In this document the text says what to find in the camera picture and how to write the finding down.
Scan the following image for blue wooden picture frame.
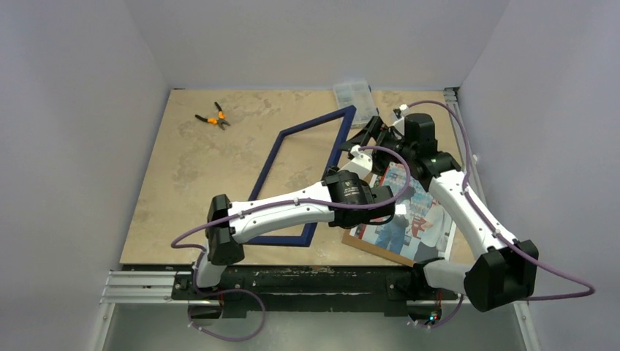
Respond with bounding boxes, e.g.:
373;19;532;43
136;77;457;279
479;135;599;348
241;105;358;248

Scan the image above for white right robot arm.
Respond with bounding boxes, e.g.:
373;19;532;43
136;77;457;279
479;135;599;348
339;113;539;312

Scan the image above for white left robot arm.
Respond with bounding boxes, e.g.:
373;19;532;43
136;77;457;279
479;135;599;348
189;170;396;299

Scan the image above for colour photo print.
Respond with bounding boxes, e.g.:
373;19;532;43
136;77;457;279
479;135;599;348
362;162;457;263

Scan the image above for clear plastic screw box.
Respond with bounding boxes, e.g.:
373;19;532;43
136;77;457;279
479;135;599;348
333;80;379;128

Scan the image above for brown cardboard backing board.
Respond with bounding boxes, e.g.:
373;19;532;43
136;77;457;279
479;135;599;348
341;186;420;266

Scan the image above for orange black pliers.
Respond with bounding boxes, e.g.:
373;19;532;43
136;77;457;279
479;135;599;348
194;102;230;130

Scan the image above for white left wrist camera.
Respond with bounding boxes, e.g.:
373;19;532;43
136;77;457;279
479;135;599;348
340;146;373;180

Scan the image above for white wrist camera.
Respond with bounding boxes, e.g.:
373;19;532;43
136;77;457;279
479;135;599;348
391;104;409;134
340;146;373;180

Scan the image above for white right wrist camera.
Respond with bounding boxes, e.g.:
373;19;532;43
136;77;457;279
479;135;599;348
391;104;409;134

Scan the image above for aluminium right side rail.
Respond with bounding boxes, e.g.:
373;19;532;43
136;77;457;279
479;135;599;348
443;88;486;203

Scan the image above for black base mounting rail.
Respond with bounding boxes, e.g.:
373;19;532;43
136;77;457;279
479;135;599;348
171;265;458;318

